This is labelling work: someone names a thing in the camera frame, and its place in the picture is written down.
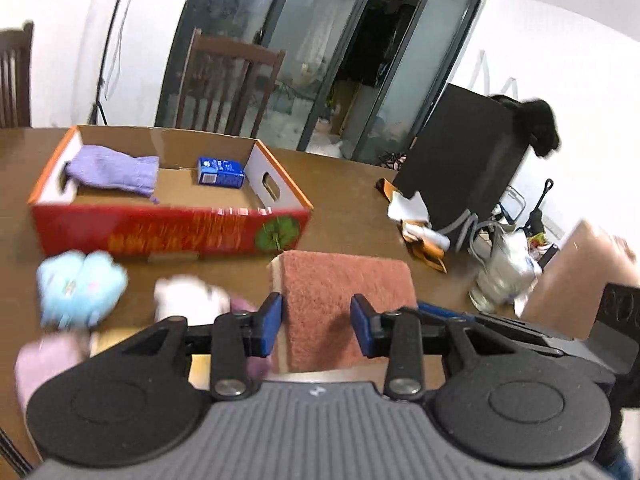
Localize brown scouring sponge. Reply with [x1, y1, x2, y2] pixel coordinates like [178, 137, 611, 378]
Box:
[269, 250, 416, 374]

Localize yellow plush toy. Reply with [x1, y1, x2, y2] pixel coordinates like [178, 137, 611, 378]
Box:
[154, 275, 257, 326]

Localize blue tissue pack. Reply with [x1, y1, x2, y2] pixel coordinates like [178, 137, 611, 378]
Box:
[198, 157, 245, 188]

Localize light blue plush toy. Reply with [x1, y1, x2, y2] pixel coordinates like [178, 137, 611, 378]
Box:
[36, 250, 128, 330]

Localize lavender knit pouch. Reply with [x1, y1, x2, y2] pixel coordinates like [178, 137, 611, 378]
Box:
[64, 145, 160, 203]

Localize person's hand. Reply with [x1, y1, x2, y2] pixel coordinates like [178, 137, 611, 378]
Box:
[520, 220, 639, 339]

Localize orange white wrapper items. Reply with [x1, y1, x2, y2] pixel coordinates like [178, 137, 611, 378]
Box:
[375, 179, 451, 274]

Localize glass cup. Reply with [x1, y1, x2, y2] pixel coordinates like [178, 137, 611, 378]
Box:
[469, 221, 542, 314]

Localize red orange cardboard box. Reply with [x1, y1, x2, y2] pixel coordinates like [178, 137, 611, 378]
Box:
[28, 125, 314, 257]

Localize black paper bag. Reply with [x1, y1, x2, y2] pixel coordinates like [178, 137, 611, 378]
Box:
[393, 84, 529, 250]

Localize dark wooden chair centre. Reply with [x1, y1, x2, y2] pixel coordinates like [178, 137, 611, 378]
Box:
[174, 28, 285, 139]

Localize dark wooden chair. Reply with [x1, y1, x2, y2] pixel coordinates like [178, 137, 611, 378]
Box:
[174, 28, 285, 139]
[0, 21, 34, 129]

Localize black cloth on bag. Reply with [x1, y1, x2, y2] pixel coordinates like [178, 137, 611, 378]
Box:
[490, 94, 561, 158]

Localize studio light on stand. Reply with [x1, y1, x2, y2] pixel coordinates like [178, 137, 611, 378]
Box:
[88, 0, 132, 126]

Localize black sliding glass door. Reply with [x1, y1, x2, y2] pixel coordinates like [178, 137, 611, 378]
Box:
[155, 0, 483, 165]

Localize dark wooden chair left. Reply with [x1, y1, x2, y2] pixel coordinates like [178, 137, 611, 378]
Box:
[0, 21, 34, 129]

